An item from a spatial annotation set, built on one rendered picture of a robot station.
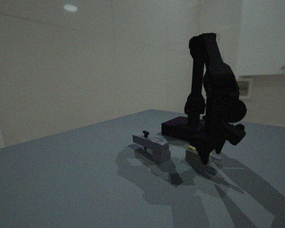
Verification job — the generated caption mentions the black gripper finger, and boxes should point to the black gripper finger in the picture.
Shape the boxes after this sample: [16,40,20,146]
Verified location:
[195,147,215,165]
[215,136,226,154]

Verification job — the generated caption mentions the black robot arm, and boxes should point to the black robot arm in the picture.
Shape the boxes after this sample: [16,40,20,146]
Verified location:
[184,33,247,146]

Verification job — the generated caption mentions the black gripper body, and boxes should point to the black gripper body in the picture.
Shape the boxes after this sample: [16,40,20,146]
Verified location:
[190,113,222,152]

